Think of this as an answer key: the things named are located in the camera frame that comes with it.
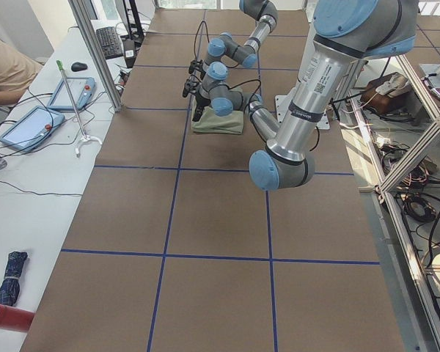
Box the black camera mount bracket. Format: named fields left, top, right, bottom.
left=182, top=78, right=200, bottom=98

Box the seated person beige shirt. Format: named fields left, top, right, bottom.
left=0, top=40, right=43, bottom=106

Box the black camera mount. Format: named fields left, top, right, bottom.
left=188, top=59, right=204, bottom=74

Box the aluminium frame post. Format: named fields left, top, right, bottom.
left=68, top=0, right=122, bottom=112

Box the folded dark blue umbrella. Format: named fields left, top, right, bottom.
left=0, top=252, right=28, bottom=307

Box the brown box with white plug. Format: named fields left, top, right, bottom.
left=360, top=73, right=412, bottom=114

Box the black power adapter with label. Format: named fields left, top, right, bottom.
left=122, top=39, right=136, bottom=68

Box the near blue teach pendant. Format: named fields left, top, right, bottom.
left=0, top=106, right=65, bottom=152

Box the black computer mouse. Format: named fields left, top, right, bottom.
left=70, top=62, right=88, bottom=72

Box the olive green long-sleeve shirt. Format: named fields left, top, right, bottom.
left=191, top=86, right=246, bottom=135

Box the red cylinder tube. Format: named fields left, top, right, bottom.
left=0, top=304, right=34, bottom=333

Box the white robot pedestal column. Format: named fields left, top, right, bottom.
left=275, top=21, right=324, bottom=123

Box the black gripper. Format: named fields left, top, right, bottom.
left=191, top=92, right=210, bottom=122
left=190, top=62, right=208, bottom=79

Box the white reacher grabber stick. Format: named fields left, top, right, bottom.
left=56, top=60, right=103, bottom=158

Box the black keyboard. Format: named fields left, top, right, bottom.
left=95, top=26, right=123, bottom=59

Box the far blue teach pendant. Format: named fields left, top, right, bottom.
left=47, top=77, right=95, bottom=112

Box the blue teach pendant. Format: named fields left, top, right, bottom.
left=47, top=77, right=95, bottom=112
left=0, top=106, right=65, bottom=152

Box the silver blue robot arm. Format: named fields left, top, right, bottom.
left=188, top=0, right=278, bottom=78
left=183, top=1, right=418, bottom=191

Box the aluminium frame rack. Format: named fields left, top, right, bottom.
left=336, top=47, right=440, bottom=351

